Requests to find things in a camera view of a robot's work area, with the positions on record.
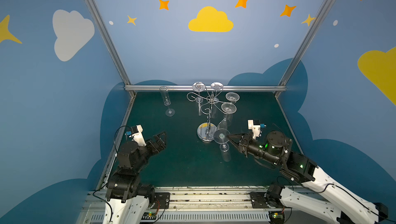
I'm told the clear flute glass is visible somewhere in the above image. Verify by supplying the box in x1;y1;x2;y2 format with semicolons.
192;82;206;116
210;82;224;104
214;129;231;162
159;86;175;117

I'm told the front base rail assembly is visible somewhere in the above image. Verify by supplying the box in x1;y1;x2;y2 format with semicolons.
77;185;320;224

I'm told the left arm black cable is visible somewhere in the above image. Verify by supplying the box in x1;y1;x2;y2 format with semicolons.
113;125;132;154

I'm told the aluminium corner post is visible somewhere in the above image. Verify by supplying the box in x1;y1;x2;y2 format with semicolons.
84;0;131;86
278;0;336;91

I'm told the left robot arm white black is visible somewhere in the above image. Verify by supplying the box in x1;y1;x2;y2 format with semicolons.
103;132;167;224

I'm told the clear wine glass near right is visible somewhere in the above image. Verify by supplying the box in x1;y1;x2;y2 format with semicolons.
217;102;237;129

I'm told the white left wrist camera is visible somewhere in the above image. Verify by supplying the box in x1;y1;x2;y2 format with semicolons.
125;125;146;147

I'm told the aluminium left corner post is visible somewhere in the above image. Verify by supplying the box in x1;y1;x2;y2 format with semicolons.
84;0;131;86

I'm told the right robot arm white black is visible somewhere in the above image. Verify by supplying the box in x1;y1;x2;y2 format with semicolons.
227;131;388;224

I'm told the aluminium left floor rail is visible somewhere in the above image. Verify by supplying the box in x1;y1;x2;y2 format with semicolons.
95;96;135;190

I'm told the chrome wine glass rack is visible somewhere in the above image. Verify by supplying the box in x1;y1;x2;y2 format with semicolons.
187;85;229;143

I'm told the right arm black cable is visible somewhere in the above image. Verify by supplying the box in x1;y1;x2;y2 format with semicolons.
272;123;293;150

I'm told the aluminium back frame rail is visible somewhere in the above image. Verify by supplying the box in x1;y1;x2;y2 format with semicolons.
124;84;287;93

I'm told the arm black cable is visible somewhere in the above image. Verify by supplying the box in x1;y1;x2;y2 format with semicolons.
272;123;293;150
113;125;132;154

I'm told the clear wine glass far right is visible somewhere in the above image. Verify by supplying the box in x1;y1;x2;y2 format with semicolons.
225;92;240;103

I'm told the aluminium right corner post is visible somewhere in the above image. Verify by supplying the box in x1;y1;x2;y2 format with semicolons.
278;0;336;91

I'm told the clear wine glass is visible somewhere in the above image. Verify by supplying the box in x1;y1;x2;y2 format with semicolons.
225;92;240;103
217;102;237;129

